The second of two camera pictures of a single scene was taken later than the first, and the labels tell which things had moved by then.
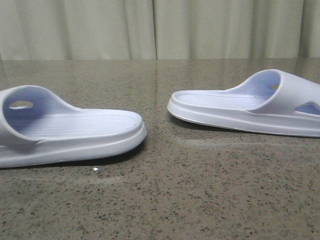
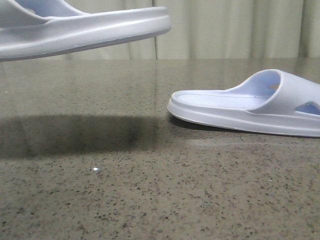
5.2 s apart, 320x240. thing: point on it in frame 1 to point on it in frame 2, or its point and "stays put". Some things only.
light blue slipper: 273,100 stays put
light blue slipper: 37,126 to 30,28
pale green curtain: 90,30 stays put
